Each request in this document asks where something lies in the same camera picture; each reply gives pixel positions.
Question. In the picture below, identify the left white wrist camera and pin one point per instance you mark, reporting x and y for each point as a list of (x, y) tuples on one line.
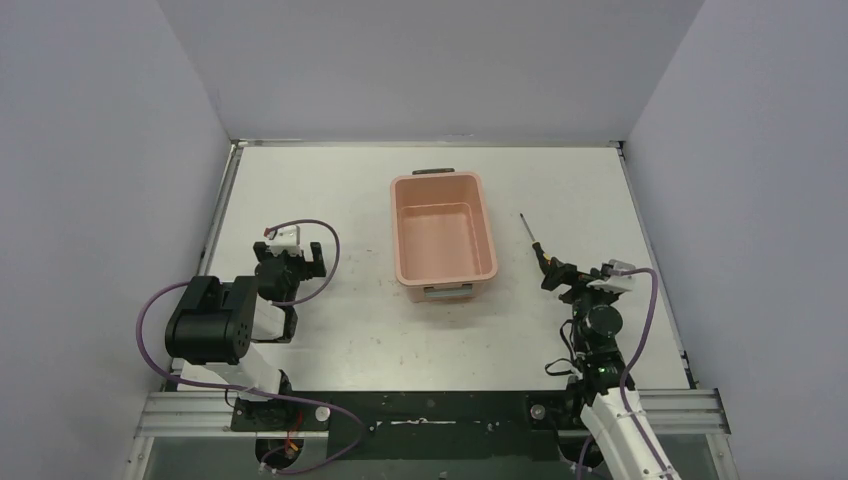
[(283, 237)]

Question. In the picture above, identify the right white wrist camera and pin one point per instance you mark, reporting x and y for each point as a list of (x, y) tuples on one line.
[(612, 277)]

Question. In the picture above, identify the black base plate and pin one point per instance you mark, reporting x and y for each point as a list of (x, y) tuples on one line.
[(338, 431)]

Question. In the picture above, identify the black yellow screwdriver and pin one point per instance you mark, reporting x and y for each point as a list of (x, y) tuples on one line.
[(538, 250)]

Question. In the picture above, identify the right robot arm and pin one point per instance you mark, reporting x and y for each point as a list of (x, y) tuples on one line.
[(609, 402)]

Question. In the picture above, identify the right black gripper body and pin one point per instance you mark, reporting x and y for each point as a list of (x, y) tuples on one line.
[(585, 299)]

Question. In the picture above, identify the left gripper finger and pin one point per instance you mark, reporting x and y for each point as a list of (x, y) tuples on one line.
[(317, 267), (261, 250)]

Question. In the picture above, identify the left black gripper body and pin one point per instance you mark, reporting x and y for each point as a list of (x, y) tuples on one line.
[(287, 258)]

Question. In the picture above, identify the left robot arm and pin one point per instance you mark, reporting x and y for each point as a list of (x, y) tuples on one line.
[(219, 325)]

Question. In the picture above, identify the pink plastic bin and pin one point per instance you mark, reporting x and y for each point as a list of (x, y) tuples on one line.
[(442, 236)]

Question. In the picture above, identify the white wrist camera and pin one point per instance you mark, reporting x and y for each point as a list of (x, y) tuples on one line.
[(612, 277), (283, 237)]

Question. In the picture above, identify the aluminium front rail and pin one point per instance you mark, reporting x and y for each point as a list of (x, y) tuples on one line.
[(207, 414)]

